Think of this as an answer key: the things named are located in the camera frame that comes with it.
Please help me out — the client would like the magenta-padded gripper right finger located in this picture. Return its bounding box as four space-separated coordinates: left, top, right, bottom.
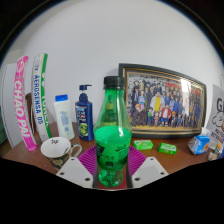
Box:
126 145 170 188

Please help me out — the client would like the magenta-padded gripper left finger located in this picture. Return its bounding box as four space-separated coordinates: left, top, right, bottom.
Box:
55 145 100 188

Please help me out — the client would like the green plastic drink bottle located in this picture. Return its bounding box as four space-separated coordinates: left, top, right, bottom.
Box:
93 75 133 188

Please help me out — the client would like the patterned ceramic mug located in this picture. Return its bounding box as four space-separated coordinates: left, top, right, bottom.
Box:
40 136 83 171

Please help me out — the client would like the white bottle with blue cap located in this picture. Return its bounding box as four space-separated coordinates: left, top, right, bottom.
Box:
53 94 76 141

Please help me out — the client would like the blue pump bottle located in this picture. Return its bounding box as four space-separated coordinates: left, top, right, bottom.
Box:
74 84 95 142

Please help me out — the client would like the blue tissue pack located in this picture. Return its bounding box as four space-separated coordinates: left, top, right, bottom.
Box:
187 133 212 156

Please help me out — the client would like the small snack packet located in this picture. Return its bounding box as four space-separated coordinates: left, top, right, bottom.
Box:
207 148 221 162

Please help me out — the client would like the black framed group picture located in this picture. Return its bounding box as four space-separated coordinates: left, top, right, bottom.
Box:
118 62 208 139

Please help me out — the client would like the brown wooden chair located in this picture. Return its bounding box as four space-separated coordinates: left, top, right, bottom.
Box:
24 92 38 134

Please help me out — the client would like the pink shuttlecock tube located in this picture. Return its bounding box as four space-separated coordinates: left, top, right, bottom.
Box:
13 55 38 152

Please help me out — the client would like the white paper gift bag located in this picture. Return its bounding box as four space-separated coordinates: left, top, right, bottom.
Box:
205 83 224 141

